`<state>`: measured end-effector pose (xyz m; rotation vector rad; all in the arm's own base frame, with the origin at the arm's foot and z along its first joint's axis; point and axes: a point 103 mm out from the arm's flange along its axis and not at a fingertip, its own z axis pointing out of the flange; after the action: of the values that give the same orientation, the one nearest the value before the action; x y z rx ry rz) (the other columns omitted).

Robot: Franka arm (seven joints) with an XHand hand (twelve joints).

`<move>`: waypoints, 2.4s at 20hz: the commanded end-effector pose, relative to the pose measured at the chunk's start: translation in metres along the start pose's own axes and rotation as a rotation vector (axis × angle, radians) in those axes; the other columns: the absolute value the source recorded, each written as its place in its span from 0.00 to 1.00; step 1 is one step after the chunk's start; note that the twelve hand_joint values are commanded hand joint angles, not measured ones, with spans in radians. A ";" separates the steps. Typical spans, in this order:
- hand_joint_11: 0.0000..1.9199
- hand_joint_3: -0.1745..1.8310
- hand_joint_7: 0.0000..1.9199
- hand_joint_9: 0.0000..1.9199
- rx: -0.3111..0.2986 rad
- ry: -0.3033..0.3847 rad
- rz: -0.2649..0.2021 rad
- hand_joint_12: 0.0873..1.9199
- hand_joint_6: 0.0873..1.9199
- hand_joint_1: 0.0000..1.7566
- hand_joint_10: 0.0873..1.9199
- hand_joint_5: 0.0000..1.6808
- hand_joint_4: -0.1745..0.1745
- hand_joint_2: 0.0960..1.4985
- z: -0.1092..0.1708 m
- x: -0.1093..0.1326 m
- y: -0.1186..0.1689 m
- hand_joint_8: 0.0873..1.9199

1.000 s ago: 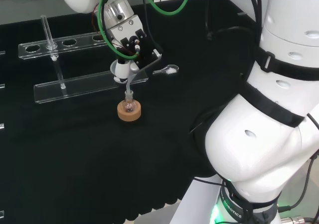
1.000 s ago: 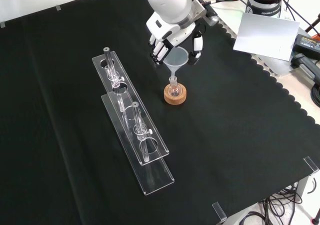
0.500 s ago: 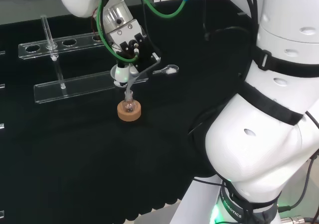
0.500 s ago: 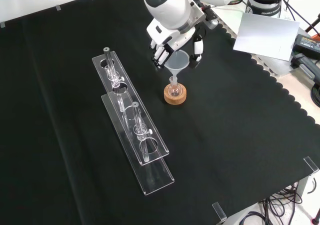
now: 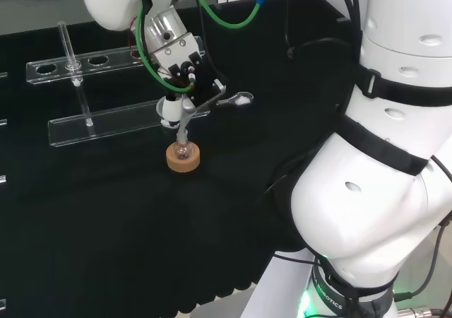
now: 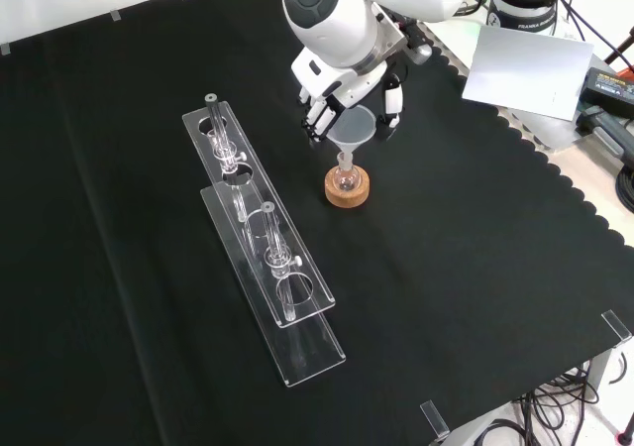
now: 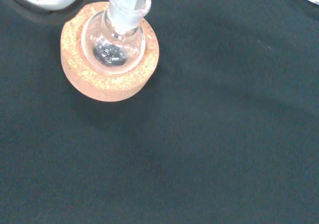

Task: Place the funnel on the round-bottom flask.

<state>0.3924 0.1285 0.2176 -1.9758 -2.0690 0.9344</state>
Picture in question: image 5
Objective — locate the black bench cloth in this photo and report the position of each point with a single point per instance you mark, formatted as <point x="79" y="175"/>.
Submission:
<point x="141" y="226"/>

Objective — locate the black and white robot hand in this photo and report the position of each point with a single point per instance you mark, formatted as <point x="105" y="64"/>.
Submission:
<point x="197" y="81"/>

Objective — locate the clear glass weighing funnel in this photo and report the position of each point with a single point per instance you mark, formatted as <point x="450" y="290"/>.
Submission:
<point x="243" y="100"/>

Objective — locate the small round-bottom glass flask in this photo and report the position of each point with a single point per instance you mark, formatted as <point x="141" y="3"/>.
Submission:
<point x="182" y="152"/>

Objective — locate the clear acrylic funnel stand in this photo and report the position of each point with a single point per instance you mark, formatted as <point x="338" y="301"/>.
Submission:
<point x="106" y="123"/>

